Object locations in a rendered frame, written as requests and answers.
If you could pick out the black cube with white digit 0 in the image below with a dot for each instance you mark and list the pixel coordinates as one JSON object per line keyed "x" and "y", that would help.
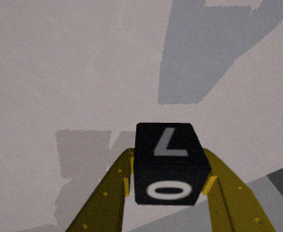
{"x": 170, "y": 166}

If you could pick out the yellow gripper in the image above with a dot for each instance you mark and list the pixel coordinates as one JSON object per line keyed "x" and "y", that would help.
{"x": 232, "y": 204}

